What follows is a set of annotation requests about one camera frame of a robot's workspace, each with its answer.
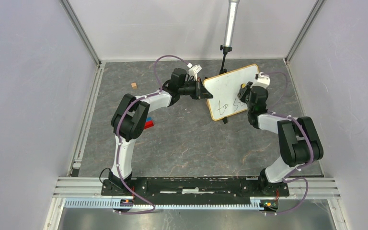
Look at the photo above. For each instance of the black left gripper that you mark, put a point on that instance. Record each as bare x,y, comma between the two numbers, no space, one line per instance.
200,90

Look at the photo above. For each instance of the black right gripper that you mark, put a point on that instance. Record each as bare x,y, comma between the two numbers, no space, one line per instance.
242,91

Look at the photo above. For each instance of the yellow framed whiteboard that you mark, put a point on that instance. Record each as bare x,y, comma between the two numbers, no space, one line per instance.
225,88

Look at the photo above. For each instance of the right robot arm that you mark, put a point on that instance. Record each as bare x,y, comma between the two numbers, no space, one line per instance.
299,142

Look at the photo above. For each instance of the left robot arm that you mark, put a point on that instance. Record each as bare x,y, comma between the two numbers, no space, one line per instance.
131,115

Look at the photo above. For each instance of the red and blue block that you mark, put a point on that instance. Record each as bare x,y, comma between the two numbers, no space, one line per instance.
149,123

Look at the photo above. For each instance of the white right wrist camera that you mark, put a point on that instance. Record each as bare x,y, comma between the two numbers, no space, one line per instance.
261,80

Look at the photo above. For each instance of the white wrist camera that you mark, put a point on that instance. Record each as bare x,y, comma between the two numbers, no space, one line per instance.
194,70
261,80

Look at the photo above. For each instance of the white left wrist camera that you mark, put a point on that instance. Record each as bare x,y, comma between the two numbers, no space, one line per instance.
194,70

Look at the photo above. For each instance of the silver camera pole stand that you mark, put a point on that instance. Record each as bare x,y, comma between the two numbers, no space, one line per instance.
226,47

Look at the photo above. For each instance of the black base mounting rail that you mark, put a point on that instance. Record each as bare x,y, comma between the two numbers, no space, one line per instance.
193,190

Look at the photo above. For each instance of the slotted cable duct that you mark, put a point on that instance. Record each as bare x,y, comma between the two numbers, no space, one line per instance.
127,204

